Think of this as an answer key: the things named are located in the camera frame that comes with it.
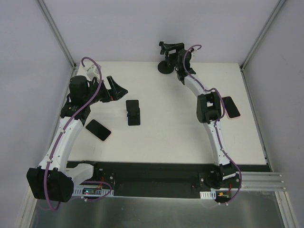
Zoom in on black round-base phone stand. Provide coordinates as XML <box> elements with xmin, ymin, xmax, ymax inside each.
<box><xmin>157</xmin><ymin>56</ymin><xmax>177</xmax><ymax>75</ymax></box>

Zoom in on black folding phone stand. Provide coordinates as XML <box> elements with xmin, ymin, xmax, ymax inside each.
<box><xmin>126</xmin><ymin>100</ymin><xmax>141</xmax><ymax>126</ymax></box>

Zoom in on pink-case smartphone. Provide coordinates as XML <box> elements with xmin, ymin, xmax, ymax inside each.
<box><xmin>223</xmin><ymin>96</ymin><xmax>241</xmax><ymax>119</ymax></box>
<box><xmin>85</xmin><ymin>119</ymin><xmax>112</xmax><ymax>142</ymax></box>

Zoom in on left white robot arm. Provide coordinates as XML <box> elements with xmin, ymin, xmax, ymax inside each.
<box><xmin>27</xmin><ymin>76</ymin><xmax>128</xmax><ymax>202</ymax></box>

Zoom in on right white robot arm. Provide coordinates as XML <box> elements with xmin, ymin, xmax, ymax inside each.
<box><xmin>158</xmin><ymin>41</ymin><xmax>237</xmax><ymax>189</ymax></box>

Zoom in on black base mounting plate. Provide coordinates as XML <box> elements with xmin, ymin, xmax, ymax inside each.
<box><xmin>83</xmin><ymin>161</ymin><xmax>241</xmax><ymax>199</ymax></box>

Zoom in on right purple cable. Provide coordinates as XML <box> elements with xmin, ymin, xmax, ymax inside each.
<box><xmin>181</xmin><ymin>44</ymin><xmax>242</xmax><ymax>206</ymax></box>

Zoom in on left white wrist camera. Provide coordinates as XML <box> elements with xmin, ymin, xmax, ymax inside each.
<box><xmin>83</xmin><ymin>65</ymin><xmax>100</xmax><ymax>81</ymax></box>

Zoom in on left white cable duct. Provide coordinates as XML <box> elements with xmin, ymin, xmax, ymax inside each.
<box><xmin>72</xmin><ymin>187</ymin><xmax>114</xmax><ymax>197</ymax></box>

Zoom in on white cable duct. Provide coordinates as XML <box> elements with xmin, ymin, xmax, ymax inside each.
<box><xmin>72</xmin><ymin>187</ymin><xmax>114</xmax><ymax>197</ymax></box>
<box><xmin>199</xmin><ymin>190</ymin><xmax>217</xmax><ymax>200</ymax></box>

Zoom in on left aluminium frame post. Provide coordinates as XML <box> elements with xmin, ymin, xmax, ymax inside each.
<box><xmin>36</xmin><ymin>0</ymin><xmax>77</xmax><ymax>70</ymax></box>

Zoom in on aluminium frame post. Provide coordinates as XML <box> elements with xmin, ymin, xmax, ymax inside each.
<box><xmin>240</xmin><ymin>0</ymin><xmax>287</xmax><ymax>72</ymax></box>
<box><xmin>36</xmin><ymin>0</ymin><xmax>77</xmax><ymax>70</ymax></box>

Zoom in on right aluminium frame post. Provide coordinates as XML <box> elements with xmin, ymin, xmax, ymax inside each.
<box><xmin>240</xmin><ymin>0</ymin><xmax>287</xmax><ymax>72</ymax></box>

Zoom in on right white cable duct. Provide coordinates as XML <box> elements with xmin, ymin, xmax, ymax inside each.
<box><xmin>199</xmin><ymin>190</ymin><xmax>217</xmax><ymax>200</ymax></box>

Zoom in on aluminium extrusion rail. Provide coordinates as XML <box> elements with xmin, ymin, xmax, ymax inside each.
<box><xmin>238</xmin><ymin>172</ymin><xmax>285</xmax><ymax>191</ymax></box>

